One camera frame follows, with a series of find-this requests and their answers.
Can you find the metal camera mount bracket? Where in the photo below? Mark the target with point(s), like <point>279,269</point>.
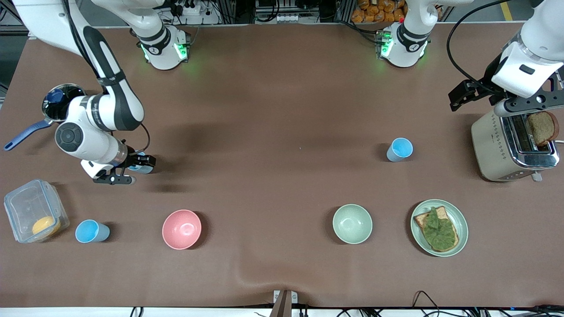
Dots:
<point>282,304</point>

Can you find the bag of orange snacks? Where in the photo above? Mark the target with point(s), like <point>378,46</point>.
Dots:
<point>374,11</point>

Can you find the brown table cover mat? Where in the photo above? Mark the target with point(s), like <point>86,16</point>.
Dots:
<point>282,110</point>

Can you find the pale green bowl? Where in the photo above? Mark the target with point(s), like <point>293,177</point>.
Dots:
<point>352,223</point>

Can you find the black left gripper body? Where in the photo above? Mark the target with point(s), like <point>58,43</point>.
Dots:
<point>486,82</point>

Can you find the green lettuce leaf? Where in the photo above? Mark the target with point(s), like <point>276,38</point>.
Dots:
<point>440,231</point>

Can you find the clear plastic lidded container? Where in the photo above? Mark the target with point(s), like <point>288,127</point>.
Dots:
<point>26,207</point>

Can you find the toast slice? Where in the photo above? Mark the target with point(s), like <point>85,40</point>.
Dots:
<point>421,219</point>

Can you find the white connector block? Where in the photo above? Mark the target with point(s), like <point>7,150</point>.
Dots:
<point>291,19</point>

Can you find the bright blue plastic cup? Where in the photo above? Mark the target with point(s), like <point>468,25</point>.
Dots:
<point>400,149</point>
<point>90,231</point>

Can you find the small blue round object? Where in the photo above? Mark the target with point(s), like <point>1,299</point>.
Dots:
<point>55,96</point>

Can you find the pink bowl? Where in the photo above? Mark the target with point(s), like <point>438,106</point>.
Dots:
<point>181,229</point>

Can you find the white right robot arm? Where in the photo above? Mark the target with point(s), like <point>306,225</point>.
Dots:
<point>119,101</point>

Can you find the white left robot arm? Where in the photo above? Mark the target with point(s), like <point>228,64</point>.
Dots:
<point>405,48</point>

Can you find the brown bread slice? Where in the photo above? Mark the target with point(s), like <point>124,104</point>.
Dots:
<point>543,128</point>

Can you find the pale green plate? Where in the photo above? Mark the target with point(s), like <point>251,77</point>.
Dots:
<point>461,224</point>

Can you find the white power strip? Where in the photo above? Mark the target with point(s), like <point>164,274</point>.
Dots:
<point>191,9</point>

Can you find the yellow round food piece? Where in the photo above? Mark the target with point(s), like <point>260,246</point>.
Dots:
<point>46,226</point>

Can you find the beige metal toaster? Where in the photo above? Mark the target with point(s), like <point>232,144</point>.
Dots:
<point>489,145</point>

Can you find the pale blue cup with paper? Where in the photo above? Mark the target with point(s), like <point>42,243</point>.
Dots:
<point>139,168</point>

